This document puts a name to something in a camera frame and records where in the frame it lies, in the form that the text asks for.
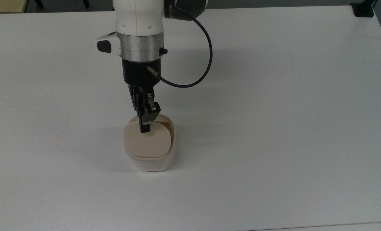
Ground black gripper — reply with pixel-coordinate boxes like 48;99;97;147
122;59;161;133

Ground cream trash bin lid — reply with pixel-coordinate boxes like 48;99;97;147
124;120;173;158

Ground cream small trash bin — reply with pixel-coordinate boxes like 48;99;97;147
123;114;176;173

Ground yellow wooden furniture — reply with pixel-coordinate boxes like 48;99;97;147
0;0;29;13

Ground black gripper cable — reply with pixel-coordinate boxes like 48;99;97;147
145;3;213;88

